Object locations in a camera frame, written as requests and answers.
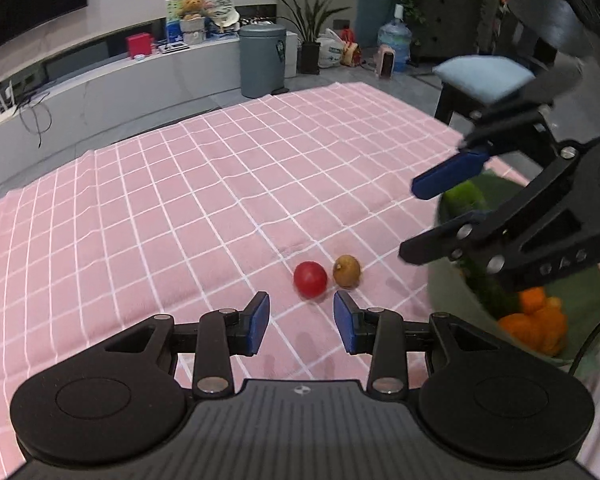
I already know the teddy bear toy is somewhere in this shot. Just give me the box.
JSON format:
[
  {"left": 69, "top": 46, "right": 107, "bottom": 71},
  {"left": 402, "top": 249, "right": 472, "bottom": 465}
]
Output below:
[{"left": 178, "top": 0, "right": 211, "bottom": 20}]

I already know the small red fruit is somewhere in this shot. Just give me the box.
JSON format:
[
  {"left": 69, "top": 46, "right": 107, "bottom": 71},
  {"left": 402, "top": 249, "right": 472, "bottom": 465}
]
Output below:
[{"left": 294, "top": 261, "right": 328, "bottom": 299}]

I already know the brown longan right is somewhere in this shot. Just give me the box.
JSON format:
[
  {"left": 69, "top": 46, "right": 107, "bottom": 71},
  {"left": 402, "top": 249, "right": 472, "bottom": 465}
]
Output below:
[{"left": 332, "top": 255, "right": 362, "bottom": 288}]

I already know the black wooden chair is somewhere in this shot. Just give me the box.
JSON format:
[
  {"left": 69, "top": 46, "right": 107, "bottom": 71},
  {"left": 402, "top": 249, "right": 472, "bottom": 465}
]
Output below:
[{"left": 434, "top": 82, "right": 482, "bottom": 125}]

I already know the green colander bowl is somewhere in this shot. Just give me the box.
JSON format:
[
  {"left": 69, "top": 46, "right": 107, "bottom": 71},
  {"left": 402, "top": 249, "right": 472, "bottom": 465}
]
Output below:
[{"left": 427, "top": 171, "right": 600, "bottom": 368}]

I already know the white TV console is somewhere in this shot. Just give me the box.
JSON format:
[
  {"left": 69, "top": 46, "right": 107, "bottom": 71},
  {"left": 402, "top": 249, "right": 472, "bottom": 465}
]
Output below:
[{"left": 0, "top": 12, "right": 301, "bottom": 162}]

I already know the white wifi router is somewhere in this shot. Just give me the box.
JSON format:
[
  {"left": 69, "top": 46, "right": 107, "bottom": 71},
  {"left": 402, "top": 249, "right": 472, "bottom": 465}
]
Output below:
[{"left": 0, "top": 79, "right": 24, "bottom": 134}]

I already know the white plastic bag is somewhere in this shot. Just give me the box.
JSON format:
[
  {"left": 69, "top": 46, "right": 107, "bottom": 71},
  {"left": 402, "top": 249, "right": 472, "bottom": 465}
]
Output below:
[{"left": 317, "top": 28, "right": 346, "bottom": 70}]

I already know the seated person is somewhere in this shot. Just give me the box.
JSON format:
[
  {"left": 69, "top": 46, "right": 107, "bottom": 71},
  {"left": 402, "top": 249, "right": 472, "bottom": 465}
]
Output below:
[{"left": 493, "top": 0, "right": 557, "bottom": 65}]

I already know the orange tangerine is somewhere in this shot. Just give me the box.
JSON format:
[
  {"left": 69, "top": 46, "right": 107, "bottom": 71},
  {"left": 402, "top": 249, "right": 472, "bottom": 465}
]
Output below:
[
  {"left": 498, "top": 313, "right": 544, "bottom": 350},
  {"left": 531, "top": 304, "right": 568, "bottom": 358},
  {"left": 518, "top": 287, "right": 547, "bottom": 315}
]

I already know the light blue seat cushion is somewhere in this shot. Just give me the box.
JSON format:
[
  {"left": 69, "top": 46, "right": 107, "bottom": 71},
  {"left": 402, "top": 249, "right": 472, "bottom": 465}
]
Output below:
[{"left": 432, "top": 55, "right": 535, "bottom": 105}]

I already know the grey pedal trash bin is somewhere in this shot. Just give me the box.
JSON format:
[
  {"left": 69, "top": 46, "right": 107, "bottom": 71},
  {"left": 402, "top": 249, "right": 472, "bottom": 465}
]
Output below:
[{"left": 239, "top": 23, "right": 287, "bottom": 99}]

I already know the red box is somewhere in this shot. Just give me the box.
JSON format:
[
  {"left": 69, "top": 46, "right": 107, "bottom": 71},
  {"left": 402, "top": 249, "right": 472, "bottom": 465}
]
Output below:
[{"left": 125, "top": 32, "right": 154, "bottom": 60}]

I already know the pink checkered tablecloth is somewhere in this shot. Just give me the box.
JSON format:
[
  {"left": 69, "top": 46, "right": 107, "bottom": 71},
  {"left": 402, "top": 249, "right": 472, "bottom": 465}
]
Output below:
[{"left": 0, "top": 80, "right": 537, "bottom": 480}]

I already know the potted long-leaf plant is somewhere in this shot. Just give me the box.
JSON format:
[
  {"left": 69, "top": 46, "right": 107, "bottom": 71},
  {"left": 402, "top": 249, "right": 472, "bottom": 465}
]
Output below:
[{"left": 277, "top": 0, "right": 350, "bottom": 75}]

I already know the blue water jug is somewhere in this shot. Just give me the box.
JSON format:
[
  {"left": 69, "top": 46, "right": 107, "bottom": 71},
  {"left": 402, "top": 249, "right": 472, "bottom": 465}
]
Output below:
[{"left": 377, "top": 3, "right": 413, "bottom": 72}]

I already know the small white heater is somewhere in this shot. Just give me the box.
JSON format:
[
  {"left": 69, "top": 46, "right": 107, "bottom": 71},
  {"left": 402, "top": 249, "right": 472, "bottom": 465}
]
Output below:
[{"left": 375, "top": 44, "right": 396, "bottom": 79}]

